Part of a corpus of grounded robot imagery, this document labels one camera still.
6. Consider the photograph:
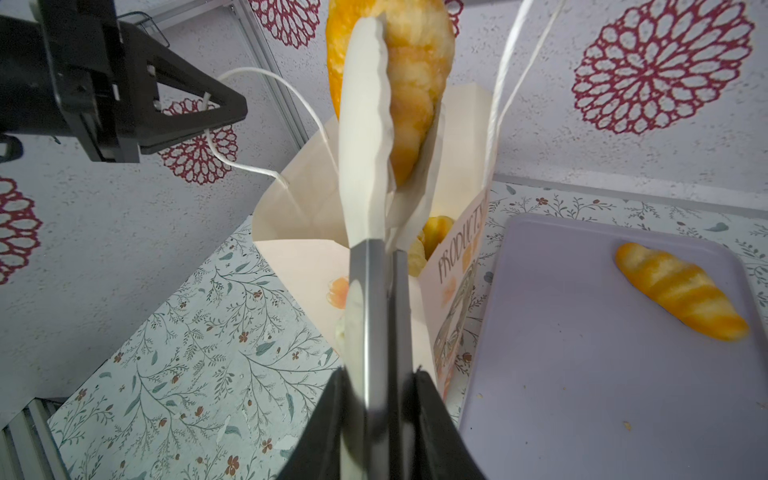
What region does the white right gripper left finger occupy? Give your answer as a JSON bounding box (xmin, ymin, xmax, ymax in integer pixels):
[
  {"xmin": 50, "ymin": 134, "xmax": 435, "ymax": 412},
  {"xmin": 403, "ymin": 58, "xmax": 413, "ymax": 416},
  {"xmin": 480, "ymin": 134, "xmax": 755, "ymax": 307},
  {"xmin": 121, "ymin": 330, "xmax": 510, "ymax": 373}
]
[{"xmin": 277, "ymin": 16, "xmax": 394, "ymax": 480}]

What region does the lilac plastic tray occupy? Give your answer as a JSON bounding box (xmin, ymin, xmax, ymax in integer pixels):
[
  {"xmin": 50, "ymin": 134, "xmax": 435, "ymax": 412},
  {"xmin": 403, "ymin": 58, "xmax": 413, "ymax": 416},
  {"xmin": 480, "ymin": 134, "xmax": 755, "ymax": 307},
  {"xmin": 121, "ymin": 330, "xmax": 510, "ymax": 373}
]
[{"xmin": 460, "ymin": 214, "xmax": 767, "ymax": 479}]

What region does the croissant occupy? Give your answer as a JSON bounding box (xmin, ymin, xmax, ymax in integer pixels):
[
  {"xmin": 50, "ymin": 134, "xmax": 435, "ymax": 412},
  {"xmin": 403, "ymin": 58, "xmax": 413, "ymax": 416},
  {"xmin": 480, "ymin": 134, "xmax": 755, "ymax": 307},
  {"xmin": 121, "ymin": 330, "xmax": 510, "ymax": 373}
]
[{"xmin": 615, "ymin": 243, "xmax": 749, "ymax": 341}]

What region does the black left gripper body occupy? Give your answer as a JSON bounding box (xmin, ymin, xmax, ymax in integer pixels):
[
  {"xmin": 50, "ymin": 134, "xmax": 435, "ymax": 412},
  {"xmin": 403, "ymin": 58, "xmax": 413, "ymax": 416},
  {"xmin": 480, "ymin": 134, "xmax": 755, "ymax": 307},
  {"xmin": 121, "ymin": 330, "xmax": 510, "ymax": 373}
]
[{"xmin": 1, "ymin": 1, "xmax": 141, "ymax": 163}]

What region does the small bread roll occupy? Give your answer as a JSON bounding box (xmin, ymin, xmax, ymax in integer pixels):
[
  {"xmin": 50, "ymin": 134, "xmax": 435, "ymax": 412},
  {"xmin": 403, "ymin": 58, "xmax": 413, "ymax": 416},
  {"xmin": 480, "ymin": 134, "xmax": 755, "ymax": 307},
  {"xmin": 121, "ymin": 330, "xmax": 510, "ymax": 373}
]
[{"xmin": 407, "ymin": 238, "xmax": 427, "ymax": 277}]

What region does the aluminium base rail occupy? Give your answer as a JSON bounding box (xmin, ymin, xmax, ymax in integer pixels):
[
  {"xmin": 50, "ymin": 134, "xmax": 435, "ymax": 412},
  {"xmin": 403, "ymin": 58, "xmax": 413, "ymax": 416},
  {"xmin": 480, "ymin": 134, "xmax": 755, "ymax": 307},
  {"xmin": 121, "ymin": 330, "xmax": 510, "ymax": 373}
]
[{"xmin": 1, "ymin": 398, "xmax": 70, "ymax": 479}]

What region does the cream paper bread bag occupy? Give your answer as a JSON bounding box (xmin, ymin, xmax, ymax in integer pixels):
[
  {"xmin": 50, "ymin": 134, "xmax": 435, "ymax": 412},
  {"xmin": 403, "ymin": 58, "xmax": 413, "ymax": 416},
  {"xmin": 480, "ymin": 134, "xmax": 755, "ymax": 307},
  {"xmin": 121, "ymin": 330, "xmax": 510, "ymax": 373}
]
[{"xmin": 203, "ymin": 0, "xmax": 568, "ymax": 403}]

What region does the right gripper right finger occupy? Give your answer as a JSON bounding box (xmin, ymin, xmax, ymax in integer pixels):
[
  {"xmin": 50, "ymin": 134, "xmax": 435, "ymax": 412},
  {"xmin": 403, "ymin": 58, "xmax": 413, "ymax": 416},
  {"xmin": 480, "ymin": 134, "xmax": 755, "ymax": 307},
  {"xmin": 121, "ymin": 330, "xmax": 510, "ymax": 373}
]
[{"xmin": 387, "ymin": 107, "xmax": 486, "ymax": 479}]

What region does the striped bread roll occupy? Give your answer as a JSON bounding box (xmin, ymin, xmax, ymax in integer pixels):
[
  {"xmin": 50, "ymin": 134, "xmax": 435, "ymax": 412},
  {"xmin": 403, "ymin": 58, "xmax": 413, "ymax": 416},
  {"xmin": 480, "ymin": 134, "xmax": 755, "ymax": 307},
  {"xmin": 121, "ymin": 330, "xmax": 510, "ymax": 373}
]
[{"xmin": 325, "ymin": 0, "xmax": 455, "ymax": 186}]

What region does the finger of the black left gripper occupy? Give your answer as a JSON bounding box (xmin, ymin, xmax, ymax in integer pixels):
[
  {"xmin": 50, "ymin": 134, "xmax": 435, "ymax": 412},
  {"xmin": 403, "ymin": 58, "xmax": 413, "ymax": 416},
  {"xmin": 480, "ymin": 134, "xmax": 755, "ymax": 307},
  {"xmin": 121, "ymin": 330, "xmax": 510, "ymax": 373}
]
[{"xmin": 116, "ymin": 22, "xmax": 248, "ymax": 154}]

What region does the round orange bun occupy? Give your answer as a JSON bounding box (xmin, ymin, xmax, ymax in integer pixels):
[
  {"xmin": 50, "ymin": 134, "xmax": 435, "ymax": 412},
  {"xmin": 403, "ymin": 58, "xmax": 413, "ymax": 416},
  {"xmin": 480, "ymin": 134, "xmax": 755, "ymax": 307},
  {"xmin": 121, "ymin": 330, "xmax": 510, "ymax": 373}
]
[{"xmin": 418, "ymin": 216, "xmax": 455, "ymax": 259}]

